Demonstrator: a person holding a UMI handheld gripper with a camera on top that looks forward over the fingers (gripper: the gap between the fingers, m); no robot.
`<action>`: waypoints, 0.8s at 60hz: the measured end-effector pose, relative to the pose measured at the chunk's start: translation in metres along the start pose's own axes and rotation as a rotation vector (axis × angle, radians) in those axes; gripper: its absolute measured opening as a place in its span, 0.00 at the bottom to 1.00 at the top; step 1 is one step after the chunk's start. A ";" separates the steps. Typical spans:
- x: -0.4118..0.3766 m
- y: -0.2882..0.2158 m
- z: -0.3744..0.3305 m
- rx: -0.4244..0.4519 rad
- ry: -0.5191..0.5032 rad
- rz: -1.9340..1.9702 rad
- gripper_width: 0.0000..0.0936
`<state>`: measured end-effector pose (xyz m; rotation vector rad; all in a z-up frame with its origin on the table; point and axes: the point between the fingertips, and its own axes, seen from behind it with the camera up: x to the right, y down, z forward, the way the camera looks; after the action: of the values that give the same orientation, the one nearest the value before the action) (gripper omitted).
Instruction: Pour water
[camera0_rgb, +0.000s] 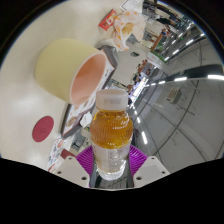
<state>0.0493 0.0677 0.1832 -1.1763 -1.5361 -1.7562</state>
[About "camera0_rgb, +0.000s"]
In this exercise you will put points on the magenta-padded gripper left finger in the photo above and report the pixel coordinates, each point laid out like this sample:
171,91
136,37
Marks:
85,160

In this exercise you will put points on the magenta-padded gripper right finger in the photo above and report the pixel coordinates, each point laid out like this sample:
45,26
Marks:
137,160

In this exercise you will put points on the clear bottle with amber drink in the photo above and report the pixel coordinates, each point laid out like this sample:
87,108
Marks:
111,133

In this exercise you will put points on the white paper napkin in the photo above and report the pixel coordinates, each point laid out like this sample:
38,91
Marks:
86,119

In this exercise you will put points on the flat round red coaster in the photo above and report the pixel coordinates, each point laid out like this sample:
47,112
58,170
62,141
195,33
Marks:
43,129

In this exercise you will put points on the ceiling air conditioner unit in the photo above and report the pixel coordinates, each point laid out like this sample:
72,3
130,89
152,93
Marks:
173,95

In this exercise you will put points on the beige chair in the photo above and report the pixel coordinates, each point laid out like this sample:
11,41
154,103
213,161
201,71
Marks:
128,68

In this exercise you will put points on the group of ceiling lights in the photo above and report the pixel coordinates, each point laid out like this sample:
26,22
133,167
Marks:
181,79

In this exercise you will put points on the pale yellow cup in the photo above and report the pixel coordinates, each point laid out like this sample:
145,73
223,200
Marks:
56,66

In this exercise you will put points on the small red packet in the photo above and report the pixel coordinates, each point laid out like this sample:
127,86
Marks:
107,20

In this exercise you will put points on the white printed card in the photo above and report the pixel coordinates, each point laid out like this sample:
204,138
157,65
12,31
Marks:
131,5

